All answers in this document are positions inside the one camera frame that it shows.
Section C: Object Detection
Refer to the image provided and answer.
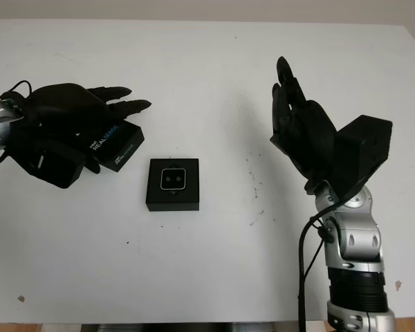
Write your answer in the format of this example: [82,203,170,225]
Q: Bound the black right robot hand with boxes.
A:
[269,56,339,195]

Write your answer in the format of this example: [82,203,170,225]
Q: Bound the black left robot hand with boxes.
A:
[19,82,152,174]

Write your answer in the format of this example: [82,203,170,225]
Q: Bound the black RealSense box lid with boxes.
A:
[76,119,145,173]

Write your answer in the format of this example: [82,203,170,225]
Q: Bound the small silver depth camera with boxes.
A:
[160,168,189,192]

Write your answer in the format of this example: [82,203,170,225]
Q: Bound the black box base with insert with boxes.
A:
[145,158,201,212]

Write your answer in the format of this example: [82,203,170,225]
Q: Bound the grey robot torso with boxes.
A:
[81,323,278,332]

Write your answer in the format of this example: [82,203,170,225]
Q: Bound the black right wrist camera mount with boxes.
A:
[331,115,393,203]

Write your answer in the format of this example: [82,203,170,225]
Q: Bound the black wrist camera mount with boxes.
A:
[331,115,393,203]
[8,133,86,190]

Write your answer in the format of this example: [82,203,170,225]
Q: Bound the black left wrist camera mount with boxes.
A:
[8,133,86,190]

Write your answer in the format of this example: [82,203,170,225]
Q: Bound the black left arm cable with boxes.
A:
[0,80,34,171]

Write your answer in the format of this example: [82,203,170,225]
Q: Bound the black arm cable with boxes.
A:
[0,80,34,171]
[297,203,337,332]

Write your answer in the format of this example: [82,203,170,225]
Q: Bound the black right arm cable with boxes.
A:
[297,203,337,332]

